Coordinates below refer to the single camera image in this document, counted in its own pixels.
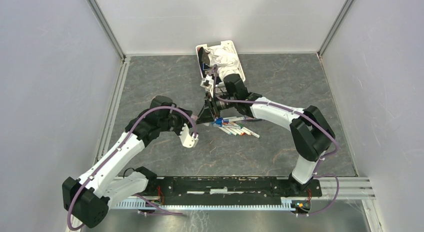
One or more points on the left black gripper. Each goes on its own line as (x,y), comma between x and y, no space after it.
(184,119)

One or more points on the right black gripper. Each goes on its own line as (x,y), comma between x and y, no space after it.
(209,109)

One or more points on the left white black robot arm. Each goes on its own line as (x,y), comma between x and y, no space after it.
(88,198)

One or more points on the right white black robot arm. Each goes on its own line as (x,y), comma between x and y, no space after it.
(311,133)

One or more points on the white marker bundle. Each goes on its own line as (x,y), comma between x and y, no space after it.
(235,129)

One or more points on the white plastic basket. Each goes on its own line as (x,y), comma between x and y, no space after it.
(219,82)

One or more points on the crumpled white cloth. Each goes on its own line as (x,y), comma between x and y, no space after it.
(226,58)

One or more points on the black board in basket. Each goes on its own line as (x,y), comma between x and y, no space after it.
(203,60)

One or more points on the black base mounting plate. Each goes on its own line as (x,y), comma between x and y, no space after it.
(233,190)

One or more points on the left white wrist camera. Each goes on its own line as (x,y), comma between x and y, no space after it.
(187,140)

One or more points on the grey slotted cable duct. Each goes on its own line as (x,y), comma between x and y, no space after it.
(137,203)

